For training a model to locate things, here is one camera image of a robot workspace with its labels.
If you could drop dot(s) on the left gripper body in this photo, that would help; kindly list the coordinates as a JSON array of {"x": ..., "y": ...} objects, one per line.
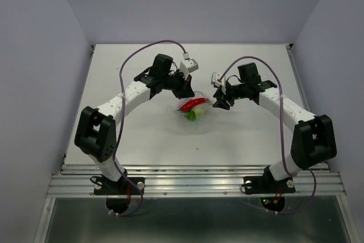
[{"x": 177, "y": 84}]

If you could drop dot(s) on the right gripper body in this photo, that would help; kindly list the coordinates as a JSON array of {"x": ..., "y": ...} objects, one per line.
[{"x": 232, "y": 92}]

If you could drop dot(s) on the red chili pepper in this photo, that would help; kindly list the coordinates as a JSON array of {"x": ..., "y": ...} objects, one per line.
[{"x": 189, "y": 105}]

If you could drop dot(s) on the clear zip top bag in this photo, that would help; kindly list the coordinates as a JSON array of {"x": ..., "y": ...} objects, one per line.
[{"x": 198, "y": 94}]

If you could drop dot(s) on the white radish with leaves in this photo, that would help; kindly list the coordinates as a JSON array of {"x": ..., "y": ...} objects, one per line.
[{"x": 197, "y": 112}]

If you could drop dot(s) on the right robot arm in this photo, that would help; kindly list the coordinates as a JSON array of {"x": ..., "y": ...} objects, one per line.
[{"x": 313, "y": 140}]

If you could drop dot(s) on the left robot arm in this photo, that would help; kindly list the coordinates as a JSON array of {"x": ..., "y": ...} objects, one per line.
[{"x": 96, "y": 134}]

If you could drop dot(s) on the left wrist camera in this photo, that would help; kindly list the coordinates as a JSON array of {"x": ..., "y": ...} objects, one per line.
[{"x": 188, "y": 66}]

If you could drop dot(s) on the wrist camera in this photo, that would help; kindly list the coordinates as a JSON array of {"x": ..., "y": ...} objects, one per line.
[
  {"x": 218, "y": 81},
  {"x": 188, "y": 66}
]

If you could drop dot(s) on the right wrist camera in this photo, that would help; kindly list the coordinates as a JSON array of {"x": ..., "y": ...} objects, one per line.
[{"x": 218, "y": 81}]

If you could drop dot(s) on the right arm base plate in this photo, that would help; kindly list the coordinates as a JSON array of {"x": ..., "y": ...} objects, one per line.
[{"x": 259, "y": 185}]

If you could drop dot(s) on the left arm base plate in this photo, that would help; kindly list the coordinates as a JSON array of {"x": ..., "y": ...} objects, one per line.
[{"x": 104, "y": 186}]

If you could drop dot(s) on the aluminium mounting rail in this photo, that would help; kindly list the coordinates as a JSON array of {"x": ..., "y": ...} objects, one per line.
[{"x": 166, "y": 181}]

